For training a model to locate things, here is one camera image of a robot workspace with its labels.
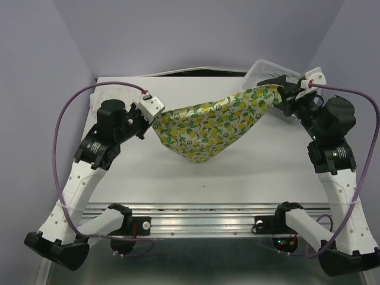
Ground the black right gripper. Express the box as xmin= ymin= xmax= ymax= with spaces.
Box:
xmin=281 ymin=83 xmax=327 ymax=141

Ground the lemon print skirt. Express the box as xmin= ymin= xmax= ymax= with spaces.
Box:
xmin=153 ymin=85 xmax=280 ymax=163

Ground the white pleated skirt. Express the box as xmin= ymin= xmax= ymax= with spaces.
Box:
xmin=90 ymin=85 xmax=142 ymax=113

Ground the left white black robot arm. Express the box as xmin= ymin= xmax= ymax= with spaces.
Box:
xmin=24 ymin=99 xmax=161 ymax=271

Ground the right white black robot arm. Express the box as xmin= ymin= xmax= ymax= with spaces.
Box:
xmin=252 ymin=76 xmax=379 ymax=276

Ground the white plastic basket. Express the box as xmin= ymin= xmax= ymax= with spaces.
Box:
xmin=242 ymin=59 xmax=302 ymax=124

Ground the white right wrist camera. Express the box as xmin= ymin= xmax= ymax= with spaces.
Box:
xmin=296 ymin=67 xmax=327 ymax=100

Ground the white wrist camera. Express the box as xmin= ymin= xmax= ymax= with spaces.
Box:
xmin=296 ymin=67 xmax=327 ymax=100
xmin=137 ymin=93 xmax=165 ymax=124

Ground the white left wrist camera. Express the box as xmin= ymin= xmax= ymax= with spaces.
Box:
xmin=137 ymin=93 xmax=165 ymax=124

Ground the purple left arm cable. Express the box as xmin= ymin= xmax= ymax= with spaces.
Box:
xmin=52 ymin=81 xmax=155 ymax=258

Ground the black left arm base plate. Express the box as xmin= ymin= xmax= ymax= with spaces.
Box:
xmin=107 ymin=216 xmax=154 ymax=258

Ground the aluminium extrusion rail frame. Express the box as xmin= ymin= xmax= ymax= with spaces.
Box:
xmin=35 ymin=189 xmax=369 ymax=285

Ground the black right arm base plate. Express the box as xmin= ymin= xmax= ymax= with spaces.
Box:
xmin=251 ymin=214 xmax=309 ymax=254

